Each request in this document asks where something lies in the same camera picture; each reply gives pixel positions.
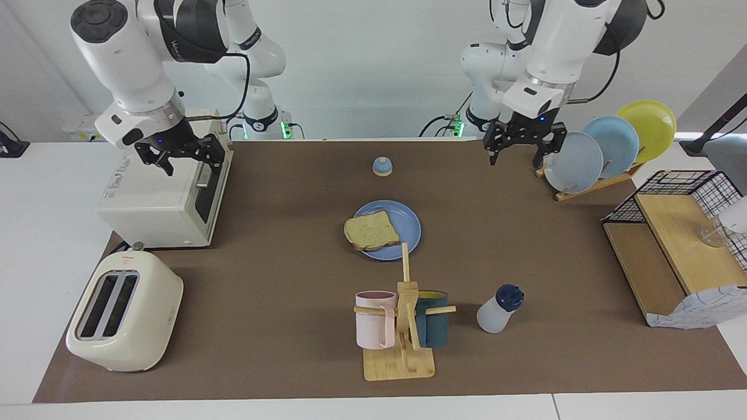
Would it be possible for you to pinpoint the slice of toast bread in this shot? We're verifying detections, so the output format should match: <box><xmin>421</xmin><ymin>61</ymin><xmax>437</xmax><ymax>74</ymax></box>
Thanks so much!
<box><xmin>343</xmin><ymin>211</ymin><xmax>402</xmax><ymax>253</ymax></box>

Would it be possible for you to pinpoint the seasoning bottle with navy cap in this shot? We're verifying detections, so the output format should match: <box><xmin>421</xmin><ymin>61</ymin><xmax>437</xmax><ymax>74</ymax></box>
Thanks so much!
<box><xmin>476</xmin><ymin>283</ymin><xmax>525</xmax><ymax>334</ymax></box>

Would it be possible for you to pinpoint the grey plate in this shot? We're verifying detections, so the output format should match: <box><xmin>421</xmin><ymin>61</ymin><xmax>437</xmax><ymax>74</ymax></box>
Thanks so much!
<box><xmin>543</xmin><ymin>132</ymin><xmax>605</xmax><ymax>195</ymax></box>

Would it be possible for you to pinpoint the wooden plate rack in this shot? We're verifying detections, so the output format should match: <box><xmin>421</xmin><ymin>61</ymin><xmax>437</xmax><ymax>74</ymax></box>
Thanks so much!
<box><xmin>536</xmin><ymin>160</ymin><xmax>646</xmax><ymax>202</ymax></box>

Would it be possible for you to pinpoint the light blue plate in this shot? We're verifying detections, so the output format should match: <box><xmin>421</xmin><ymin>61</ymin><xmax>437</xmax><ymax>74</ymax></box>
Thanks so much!
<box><xmin>582</xmin><ymin>116</ymin><xmax>641</xmax><ymax>179</ymax></box>

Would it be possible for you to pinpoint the blue round plate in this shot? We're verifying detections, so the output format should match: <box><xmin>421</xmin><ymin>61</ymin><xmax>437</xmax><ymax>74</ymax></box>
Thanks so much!
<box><xmin>353</xmin><ymin>200</ymin><xmax>422</xmax><ymax>261</ymax></box>

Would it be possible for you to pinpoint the yellow plate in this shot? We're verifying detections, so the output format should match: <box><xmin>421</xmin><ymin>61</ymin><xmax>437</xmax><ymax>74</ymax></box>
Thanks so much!
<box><xmin>616</xmin><ymin>100</ymin><xmax>678</xmax><ymax>165</ymax></box>

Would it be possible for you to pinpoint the cream toaster oven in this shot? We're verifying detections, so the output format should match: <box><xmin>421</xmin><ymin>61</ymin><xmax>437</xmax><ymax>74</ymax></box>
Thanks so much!
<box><xmin>96</xmin><ymin>108</ymin><xmax>235</xmax><ymax>249</ymax></box>

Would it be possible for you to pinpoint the brown table mat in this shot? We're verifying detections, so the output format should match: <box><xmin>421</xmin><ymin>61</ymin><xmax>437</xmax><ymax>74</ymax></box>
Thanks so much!
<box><xmin>32</xmin><ymin>139</ymin><xmax>747</xmax><ymax>404</ymax></box>

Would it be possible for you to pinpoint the cream two-slot toaster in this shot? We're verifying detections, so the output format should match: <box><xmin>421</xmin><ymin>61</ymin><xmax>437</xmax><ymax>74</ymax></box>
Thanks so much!
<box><xmin>65</xmin><ymin>242</ymin><xmax>185</xmax><ymax>373</ymax></box>

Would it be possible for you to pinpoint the black clamp base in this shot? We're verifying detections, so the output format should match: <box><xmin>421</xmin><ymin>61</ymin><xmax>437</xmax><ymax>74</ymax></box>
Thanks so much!
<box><xmin>0</xmin><ymin>121</ymin><xmax>30</xmax><ymax>159</ymax></box>

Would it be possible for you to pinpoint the wooden shelf stand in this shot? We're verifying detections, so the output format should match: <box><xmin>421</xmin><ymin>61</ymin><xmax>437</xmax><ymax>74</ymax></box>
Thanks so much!
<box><xmin>602</xmin><ymin>192</ymin><xmax>747</xmax><ymax>327</ymax></box>

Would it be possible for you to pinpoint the dark teal mug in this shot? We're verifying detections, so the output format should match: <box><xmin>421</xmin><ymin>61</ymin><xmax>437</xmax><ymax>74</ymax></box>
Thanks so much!
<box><xmin>413</xmin><ymin>290</ymin><xmax>450</xmax><ymax>349</ymax></box>

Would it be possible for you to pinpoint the clear glass cup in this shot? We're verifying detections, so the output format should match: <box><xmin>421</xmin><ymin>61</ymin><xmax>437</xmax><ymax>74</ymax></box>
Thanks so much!
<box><xmin>697</xmin><ymin>224</ymin><xmax>731</xmax><ymax>250</ymax></box>

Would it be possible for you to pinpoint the pink mug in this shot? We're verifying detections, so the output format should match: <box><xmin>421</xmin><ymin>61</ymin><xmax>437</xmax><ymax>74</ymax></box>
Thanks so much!
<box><xmin>355</xmin><ymin>290</ymin><xmax>398</xmax><ymax>351</ymax></box>

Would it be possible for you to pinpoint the white checkered cloth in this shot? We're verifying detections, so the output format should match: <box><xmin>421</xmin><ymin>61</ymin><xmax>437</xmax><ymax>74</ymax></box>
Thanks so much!
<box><xmin>646</xmin><ymin>283</ymin><xmax>747</xmax><ymax>331</ymax></box>

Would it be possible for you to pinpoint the wooden mug tree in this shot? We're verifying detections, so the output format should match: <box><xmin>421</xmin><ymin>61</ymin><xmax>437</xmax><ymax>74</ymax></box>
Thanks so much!
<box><xmin>354</xmin><ymin>242</ymin><xmax>457</xmax><ymax>382</ymax></box>

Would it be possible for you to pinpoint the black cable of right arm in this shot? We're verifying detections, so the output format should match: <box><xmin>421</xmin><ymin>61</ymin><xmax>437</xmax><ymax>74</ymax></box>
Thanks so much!
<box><xmin>186</xmin><ymin>52</ymin><xmax>252</xmax><ymax>123</ymax></box>

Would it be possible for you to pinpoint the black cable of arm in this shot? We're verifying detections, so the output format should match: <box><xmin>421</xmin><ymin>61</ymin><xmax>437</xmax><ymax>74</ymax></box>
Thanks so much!
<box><xmin>565</xmin><ymin>45</ymin><xmax>620</xmax><ymax>107</ymax></box>
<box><xmin>186</xmin><ymin>52</ymin><xmax>252</xmax><ymax>123</ymax></box>

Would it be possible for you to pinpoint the white wall power strip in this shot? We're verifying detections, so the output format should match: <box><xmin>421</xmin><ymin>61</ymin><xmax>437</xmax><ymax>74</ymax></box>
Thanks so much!
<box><xmin>61</xmin><ymin>113</ymin><xmax>121</xmax><ymax>143</ymax></box>

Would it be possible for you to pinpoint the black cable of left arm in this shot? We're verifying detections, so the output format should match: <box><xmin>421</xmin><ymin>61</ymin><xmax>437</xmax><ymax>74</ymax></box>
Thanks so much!
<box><xmin>565</xmin><ymin>45</ymin><xmax>620</xmax><ymax>107</ymax></box>

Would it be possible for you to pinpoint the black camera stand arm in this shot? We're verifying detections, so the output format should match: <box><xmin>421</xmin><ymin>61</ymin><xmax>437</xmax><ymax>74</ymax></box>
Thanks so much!
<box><xmin>679</xmin><ymin>92</ymin><xmax>747</xmax><ymax>158</ymax></box>

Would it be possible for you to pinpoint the black wire basket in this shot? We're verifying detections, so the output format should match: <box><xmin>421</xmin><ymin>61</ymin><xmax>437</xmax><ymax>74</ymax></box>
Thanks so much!
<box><xmin>601</xmin><ymin>170</ymin><xmax>747</xmax><ymax>272</ymax></box>

